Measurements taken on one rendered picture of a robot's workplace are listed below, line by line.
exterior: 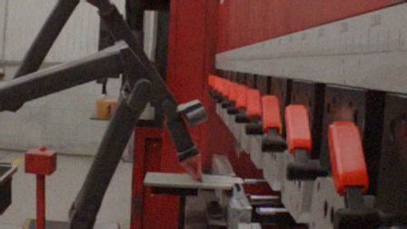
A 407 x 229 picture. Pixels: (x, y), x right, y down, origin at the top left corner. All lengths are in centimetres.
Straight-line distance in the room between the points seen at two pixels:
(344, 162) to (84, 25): 838
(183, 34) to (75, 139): 615
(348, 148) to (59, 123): 843
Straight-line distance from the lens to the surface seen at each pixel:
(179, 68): 277
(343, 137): 44
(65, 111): 879
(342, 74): 58
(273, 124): 80
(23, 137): 892
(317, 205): 62
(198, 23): 278
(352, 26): 55
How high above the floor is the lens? 135
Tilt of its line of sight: 3 degrees down
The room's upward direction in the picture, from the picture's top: 3 degrees clockwise
